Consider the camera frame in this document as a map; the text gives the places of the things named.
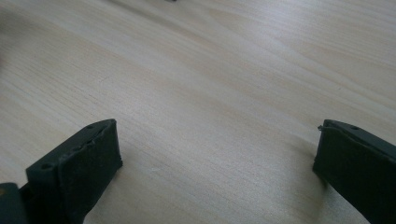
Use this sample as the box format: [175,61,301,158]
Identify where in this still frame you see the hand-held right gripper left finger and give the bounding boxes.
[19,118,123,224]

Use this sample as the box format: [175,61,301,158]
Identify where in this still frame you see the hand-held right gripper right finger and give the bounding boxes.
[312,119,396,224]

